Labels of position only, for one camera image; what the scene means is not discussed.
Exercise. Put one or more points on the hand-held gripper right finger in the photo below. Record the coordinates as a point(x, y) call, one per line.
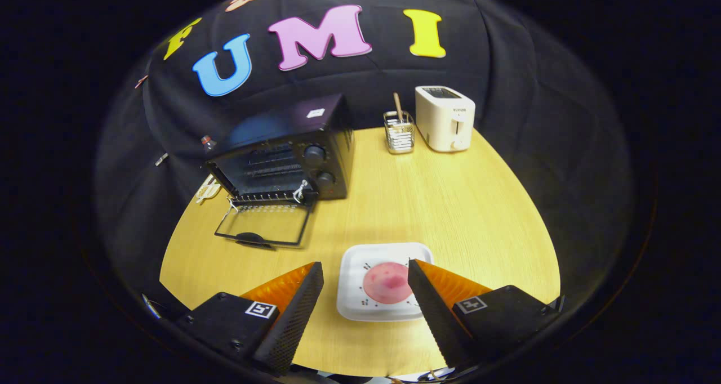
point(436, 327)

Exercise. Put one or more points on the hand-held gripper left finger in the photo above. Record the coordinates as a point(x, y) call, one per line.
point(293, 327)

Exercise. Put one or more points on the pink ham slice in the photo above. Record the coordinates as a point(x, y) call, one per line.
point(386, 282)

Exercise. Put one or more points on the white square plate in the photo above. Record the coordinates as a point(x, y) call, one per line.
point(352, 294)

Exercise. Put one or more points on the black toaster oven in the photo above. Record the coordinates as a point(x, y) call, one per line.
point(281, 125)

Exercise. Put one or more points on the white pop-up toaster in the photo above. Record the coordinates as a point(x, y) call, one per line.
point(445, 125)

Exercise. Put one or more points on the divided snack plate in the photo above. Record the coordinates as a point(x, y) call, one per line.
point(205, 191)

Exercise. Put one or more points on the clear plastic bottle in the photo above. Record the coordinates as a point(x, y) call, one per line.
point(208, 143)

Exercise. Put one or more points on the metal clip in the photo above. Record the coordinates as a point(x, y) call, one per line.
point(161, 159)

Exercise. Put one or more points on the wooden stick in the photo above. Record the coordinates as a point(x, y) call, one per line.
point(397, 105)

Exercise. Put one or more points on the black backdrop cloth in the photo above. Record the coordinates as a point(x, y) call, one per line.
point(507, 63)

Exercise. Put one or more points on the pink clip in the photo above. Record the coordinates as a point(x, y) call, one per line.
point(141, 81)

